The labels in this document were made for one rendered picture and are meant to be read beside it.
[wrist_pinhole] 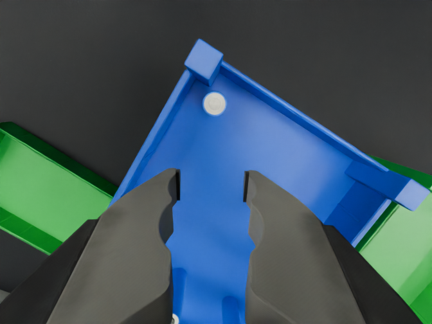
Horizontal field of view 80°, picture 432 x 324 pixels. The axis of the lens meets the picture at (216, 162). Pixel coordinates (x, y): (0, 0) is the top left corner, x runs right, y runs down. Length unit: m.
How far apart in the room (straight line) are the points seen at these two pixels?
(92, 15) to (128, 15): 0.07
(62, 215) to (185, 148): 0.51
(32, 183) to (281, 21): 0.65
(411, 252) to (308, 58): 0.42
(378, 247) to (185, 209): 0.39
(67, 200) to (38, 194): 0.07
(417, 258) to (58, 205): 0.75
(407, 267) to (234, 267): 0.38
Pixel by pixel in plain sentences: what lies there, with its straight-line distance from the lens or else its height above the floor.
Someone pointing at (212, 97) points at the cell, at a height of 0.39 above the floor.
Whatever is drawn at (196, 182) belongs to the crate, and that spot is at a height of 0.32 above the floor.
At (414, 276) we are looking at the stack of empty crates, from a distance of 0.64.
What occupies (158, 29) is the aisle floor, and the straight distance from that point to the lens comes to 0.61.
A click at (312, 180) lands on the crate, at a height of 0.32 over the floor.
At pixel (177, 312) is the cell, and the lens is 0.27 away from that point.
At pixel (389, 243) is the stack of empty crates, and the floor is 0.16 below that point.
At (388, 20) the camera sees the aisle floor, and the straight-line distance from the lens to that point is 0.70.
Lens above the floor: 0.58
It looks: 77 degrees down
